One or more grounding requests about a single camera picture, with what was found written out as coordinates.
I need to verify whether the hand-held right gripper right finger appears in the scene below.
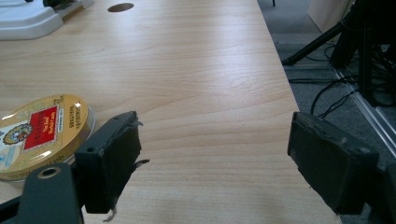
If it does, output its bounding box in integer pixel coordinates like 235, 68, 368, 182
287, 111, 380, 216

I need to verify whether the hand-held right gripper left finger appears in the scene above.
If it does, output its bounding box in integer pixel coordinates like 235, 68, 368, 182
74, 110, 150, 223

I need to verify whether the round yellow tin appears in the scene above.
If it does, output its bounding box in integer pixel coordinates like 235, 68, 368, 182
0, 93, 96, 183

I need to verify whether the black tripod stand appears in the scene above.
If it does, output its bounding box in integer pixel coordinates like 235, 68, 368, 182
281, 0, 396, 107

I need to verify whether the light wooden cabinet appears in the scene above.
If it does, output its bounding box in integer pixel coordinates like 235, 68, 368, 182
306, 0, 355, 35

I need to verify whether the white plastic device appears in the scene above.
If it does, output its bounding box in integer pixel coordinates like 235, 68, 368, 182
0, 0, 95, 41

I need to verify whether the metal floor rail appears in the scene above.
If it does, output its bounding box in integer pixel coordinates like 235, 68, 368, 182
333, 68, 396, 157

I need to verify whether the black cable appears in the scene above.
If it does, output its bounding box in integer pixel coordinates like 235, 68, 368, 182
288, 75, 361, 119

